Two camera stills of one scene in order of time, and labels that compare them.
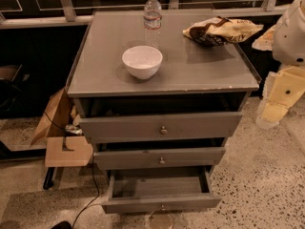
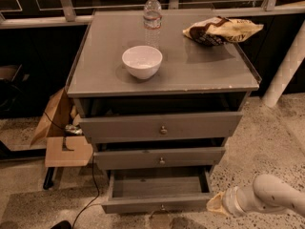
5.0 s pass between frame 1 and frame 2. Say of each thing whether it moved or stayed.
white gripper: moved
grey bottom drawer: stayed
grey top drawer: stayed
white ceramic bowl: stayed
